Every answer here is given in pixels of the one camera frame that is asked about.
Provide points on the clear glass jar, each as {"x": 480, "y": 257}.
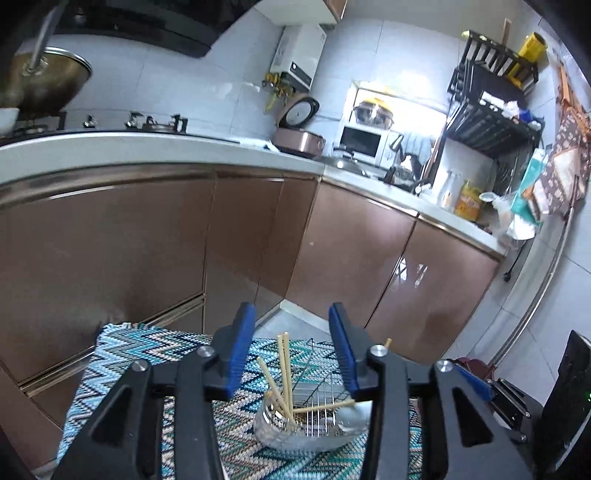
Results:
{"x": 311, "y": 432}

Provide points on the copper upper cabinet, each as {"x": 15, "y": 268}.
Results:
{"x": 296, "y": 12}

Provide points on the clear glass bottle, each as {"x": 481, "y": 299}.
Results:
{"x": 450, "y": 191}

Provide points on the yellow cylinder container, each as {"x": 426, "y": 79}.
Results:
{"x": 532, "y": 50}

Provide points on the black gas stove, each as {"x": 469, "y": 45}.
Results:
{"x": 28, "y": 127}

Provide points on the white ceramic bowl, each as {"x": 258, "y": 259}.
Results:
{"x": 8, "y": 119}

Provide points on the yellow oil bottle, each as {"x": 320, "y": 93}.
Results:
{"x": 469, "y": 203}

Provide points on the white microwave oven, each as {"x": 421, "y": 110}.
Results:
{"x": 368, "y": 144}

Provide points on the zigzag woven table mat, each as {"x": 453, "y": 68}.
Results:
{"x": 121, "y": 348}

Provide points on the brown patterned hanging apron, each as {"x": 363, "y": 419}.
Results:
{"x": 565, "y": 175}

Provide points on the glass pot lid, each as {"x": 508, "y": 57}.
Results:
{"x": 345, "y": 164}

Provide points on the copper rice cooker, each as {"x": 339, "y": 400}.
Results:
{"x": 291, "y": 135}

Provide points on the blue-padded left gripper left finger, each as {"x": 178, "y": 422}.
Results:
{"x": 122, "y": 438}

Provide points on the steel pot on microwave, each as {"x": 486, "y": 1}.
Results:
{"x": 374, "y": 112}

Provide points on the brass-coloured wok with handle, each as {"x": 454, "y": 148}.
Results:
{"x": 46, "y": 79}

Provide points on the red dustpan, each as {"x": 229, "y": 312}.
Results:
{"x": 476, "y": 367}

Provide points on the white gas water heater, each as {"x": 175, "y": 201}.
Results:
{"x": 298, "y": 54}

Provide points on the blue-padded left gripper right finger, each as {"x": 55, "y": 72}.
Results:
{"x": 461, "y": 438}

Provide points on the copper lower cabinets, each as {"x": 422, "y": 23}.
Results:
{"x": 87, "y": 248}

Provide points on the black range hood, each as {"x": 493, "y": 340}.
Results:
{"x": 189, "y": 27}

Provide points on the black wall dish rack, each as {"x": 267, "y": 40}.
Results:
{"x": 488, "y": 110}

